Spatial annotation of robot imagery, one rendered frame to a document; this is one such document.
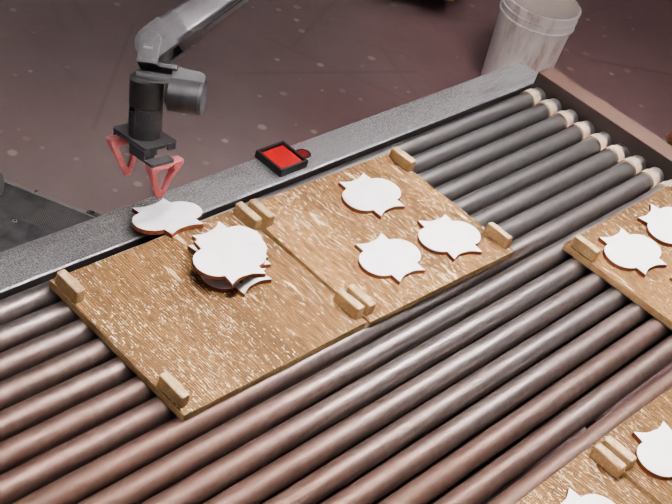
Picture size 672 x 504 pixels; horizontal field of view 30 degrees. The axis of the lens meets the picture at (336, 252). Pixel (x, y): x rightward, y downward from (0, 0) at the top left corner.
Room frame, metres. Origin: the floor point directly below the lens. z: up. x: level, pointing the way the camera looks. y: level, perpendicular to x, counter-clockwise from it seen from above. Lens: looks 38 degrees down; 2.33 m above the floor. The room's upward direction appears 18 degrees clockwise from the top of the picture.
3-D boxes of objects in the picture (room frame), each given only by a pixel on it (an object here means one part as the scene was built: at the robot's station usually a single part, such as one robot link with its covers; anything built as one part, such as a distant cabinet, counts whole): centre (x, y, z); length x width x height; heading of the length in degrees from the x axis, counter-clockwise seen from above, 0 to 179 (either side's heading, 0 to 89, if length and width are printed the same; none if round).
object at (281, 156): (2.07, 0.16, 0.92); 0.06 x 0.06 x 0.01; 56
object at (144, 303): (1.58, 0.17, 0.93); 0.41 x 0.35 x 0.02; 146
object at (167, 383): (1.35, 0.17, 0.95); 0.06 x 0.02 x 0.03; 56
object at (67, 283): (1.50, 0.39, 0.95); 0.06 x 0.02 x 0.03; 56
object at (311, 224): (1.92, -0.07, 0.93); 0.41 x 0.35 x 0.02; 145
